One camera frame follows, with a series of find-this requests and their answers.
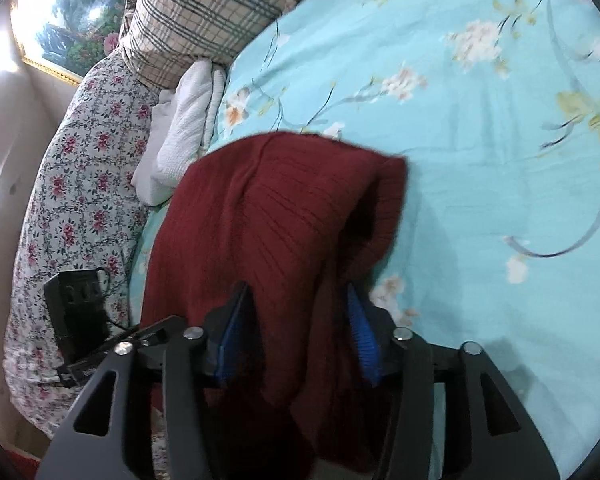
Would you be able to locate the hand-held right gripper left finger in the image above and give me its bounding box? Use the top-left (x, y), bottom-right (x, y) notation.
top-left (34, 280), bottom-right (254, 480)

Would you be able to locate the dark red knit sweater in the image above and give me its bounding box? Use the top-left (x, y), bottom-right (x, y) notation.
top-left (140, 131), bottom-right (411, 477)

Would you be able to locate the plaid beige pillow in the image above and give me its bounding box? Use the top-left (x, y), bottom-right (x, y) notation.
top-left (120, 0), bottom-right (362, 89)

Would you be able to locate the white red floral quilt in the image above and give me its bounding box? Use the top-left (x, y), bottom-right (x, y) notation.
top-left (2, 50), bottom-right (162, 437)

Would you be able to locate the light blue floral bedsheet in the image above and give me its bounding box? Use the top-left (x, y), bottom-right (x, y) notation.
top-left (129, 0), bottom-right (600, 480)

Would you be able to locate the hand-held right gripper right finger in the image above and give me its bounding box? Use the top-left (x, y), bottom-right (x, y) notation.
top-left (345, 282), bottom-right (561, 480)

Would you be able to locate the white textured towel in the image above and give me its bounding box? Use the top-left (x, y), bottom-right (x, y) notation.
top-left (132, 60), bottom-right (229, 207)

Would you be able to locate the gold framed landscape painting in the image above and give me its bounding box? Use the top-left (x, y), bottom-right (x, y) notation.
top-left (10, 0), bottom-right (152, 87)

